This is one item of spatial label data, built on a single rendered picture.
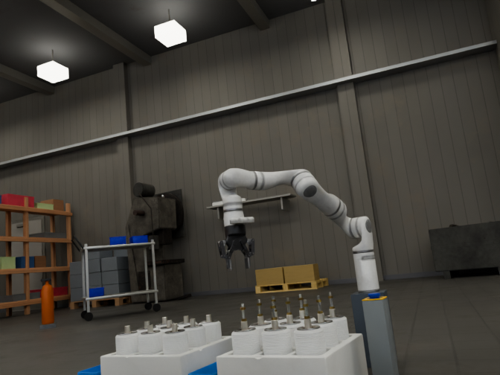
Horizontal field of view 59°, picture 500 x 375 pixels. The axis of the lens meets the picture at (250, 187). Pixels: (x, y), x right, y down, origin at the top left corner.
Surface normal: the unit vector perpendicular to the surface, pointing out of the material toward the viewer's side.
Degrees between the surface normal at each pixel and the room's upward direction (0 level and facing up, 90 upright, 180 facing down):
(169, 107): 90
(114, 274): 90
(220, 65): 90
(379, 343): 90
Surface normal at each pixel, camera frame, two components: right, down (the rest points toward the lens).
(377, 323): -0.50, -0.10
